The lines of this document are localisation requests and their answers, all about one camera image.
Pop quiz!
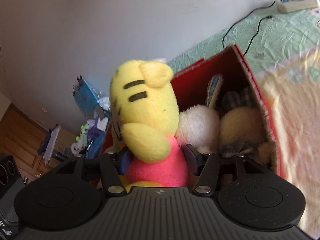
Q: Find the yellow tiger plush toy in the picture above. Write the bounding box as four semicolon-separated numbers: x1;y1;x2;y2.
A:
110;60;189;189

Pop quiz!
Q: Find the white plush toy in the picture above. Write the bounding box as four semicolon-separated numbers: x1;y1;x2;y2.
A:
175;74;223;154

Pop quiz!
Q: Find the small green frog toy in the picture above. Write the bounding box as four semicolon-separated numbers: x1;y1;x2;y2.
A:
75;124;89;141

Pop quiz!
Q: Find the tan bear plush toy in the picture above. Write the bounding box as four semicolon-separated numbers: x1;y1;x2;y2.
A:
219;107;277;170

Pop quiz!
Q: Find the red cardboard box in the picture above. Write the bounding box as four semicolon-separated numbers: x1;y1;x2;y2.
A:
100;44;284;178

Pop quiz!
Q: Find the blue plastic bag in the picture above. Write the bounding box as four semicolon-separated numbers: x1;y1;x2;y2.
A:
73;75;110;119

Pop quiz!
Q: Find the black speaker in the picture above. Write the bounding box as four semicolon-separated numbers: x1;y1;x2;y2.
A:
0;153;25;239

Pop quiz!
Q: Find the green cartoon bed sheet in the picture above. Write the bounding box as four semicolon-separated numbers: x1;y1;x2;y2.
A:
169;8;319;238

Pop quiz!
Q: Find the white power strip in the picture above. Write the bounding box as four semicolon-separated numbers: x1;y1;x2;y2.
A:
275;0;319;13

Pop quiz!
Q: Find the black cable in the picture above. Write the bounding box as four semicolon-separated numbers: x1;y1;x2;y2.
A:
222;0;277;57

